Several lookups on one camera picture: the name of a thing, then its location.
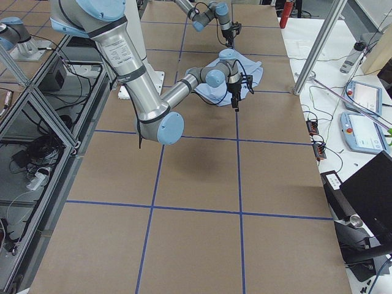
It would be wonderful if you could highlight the far teach pendant tablet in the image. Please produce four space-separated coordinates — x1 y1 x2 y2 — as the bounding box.
344 81 382 115

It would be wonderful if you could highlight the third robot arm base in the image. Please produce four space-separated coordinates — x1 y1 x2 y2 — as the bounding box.
1 17 53 62

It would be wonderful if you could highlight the near teach pendant tablet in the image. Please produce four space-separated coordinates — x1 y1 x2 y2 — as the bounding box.
340 112 390 154

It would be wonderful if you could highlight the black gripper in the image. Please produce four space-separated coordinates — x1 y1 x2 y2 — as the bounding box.
227 73 254 111
220 21 242 49

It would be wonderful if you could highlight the grabber reacher stick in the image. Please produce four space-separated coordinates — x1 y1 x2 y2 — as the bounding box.
307 72 391 134

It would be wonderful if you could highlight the teach pendant tablet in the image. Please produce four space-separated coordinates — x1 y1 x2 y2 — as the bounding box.
340 112 390 154
344 81 382 115

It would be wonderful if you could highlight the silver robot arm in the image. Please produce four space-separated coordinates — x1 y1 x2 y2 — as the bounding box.
50 1 253 145
174 0 242 48

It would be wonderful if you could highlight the black laptop monitor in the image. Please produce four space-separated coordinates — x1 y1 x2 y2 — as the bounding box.
340 151 391 244

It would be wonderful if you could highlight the aluminium frame rack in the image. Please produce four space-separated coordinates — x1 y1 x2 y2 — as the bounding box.
1 36 110 293

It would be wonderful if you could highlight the aluminium frame post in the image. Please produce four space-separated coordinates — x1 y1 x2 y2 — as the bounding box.
293 0 347 96

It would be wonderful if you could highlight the red cylinder bottle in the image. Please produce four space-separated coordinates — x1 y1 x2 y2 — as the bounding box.
279 0 293 29

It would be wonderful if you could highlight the light blue t-shirt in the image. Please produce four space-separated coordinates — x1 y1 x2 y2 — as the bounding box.
194 52 263 106

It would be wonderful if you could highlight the orange black relay board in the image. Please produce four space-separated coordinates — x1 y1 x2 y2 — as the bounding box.
306 120 319 135

